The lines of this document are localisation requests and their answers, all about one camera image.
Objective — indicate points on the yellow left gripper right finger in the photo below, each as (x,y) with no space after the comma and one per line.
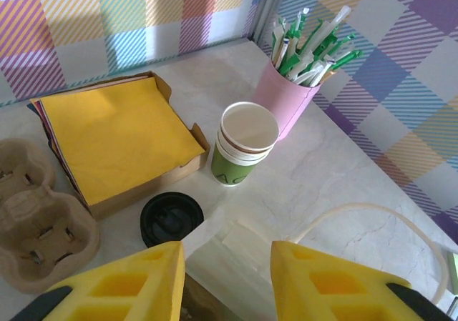
(297,264)

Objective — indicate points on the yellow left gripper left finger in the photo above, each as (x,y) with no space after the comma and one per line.
(157,264)

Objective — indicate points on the white LOVE LIFE paper bag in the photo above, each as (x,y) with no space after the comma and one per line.
(232,264)

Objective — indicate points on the black plastic cup lid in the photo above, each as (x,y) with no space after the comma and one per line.
(171,221)

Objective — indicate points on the green printed paper cup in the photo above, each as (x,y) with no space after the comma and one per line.
(229,171)

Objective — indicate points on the brown pulp cup carrier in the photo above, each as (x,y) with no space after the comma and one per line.
(46,228)

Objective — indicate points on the yellow paper napkin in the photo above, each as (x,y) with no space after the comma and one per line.
(114,138)

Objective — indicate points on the white nested paper cup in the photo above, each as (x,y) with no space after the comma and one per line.
(250,124)

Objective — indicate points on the light green paper napkin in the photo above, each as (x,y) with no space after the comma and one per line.
(453,274)

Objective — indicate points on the pink cylindrical straw holder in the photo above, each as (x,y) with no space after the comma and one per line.
(282,99)

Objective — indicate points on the multicoloured paper napkin stack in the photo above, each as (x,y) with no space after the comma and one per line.
(51,135)

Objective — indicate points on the green white wrapped straw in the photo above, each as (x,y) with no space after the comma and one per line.
(280,35)
(343,42)
(304,76)
(298,28)
(345,59)

